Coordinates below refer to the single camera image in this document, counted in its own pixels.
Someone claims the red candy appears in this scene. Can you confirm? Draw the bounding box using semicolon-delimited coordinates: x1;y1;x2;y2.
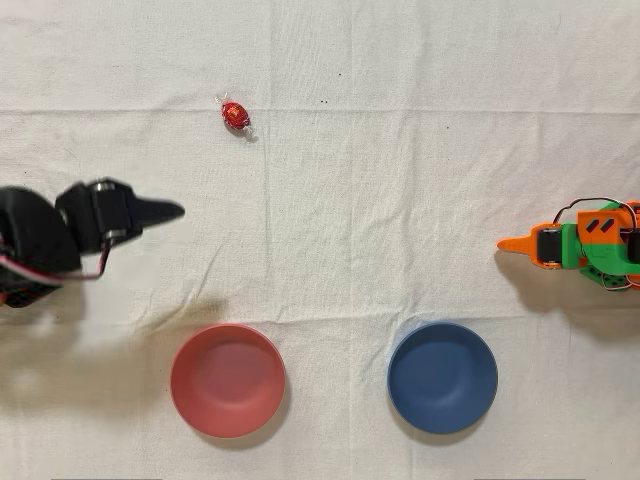
214;92;257;141

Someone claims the blue bowl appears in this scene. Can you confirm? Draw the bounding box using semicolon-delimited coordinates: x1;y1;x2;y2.
386;321;499;435

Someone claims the red bowl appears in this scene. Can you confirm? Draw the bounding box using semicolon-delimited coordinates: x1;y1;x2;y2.
169;323;287;440

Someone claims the white tablecloth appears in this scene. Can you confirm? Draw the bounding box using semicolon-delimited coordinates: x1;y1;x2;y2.
0;0;640;480

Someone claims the orange arm servo cable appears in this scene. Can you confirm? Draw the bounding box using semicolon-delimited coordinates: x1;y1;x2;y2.
552;198;640;231

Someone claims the black arm servo cable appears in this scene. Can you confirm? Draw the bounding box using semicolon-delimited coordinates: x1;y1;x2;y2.
59;244;112;281

